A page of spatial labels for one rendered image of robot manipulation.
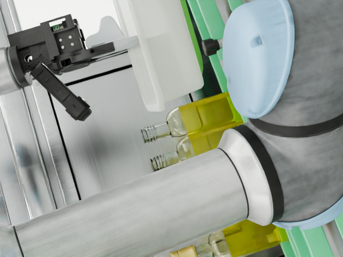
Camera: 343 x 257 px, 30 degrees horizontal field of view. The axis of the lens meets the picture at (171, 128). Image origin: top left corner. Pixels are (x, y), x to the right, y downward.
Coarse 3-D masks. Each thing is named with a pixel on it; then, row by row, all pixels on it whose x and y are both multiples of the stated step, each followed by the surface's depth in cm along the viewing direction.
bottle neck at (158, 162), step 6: (174, 150) 115; (162, 156) 115; (168, 156) 114; (174, 156) 114; (156, 162) 114; (162, 162) 114; (168, 162) 114; (174, 162) 114; (156, 168) 114; (162, 168) 114
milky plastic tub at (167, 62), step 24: (120, 0) 104; (144, 0) 90; (168, 0) 90; (120, 24) 104; (144, 24) 90; (168, 24) 90; (144, 48) 89; (168, 48) 90; (192, 48) 91; (144, 72) 105; (168, 72) 90; (192, 72) 91; (144, 96) 105; (168, 96) 91
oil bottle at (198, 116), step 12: (216, 96) 116; (228, 96) 116; (180, 108) 116; (192, 108) 116; (204, 108) 116; (216, 108) 116; (228, 108) 116; (168, 120) 116; (180, 120) 115; (192, 120) 115; (204, 120) 115; (216, 120) 115; (228, 120) 115; (180, 132) 114; (192, 132) 115
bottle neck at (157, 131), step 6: (150, 126) 116; (156, 126) 116; (162, 126) 116; (144, 132) 116; (150, 132) 115; (156, 132) 116; (162, 132) 116; (168, 132) 116; (144, 138) 115; (150, 138) 116; (156, 138) 116
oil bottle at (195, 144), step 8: (240, 120) 115; (216, 128) 115; (224, 128) 115; (192, 136) 114; (200, 136) 114; (208, 136) 114; (216, 136) 114; (184, 144) 114; (192, 144) 114; (200, 144) 114; (208, 144) 114; (216, 144) 114; (184, 152) 113; (192, 152) 113; (200, 152) 113; (184, 160) 113
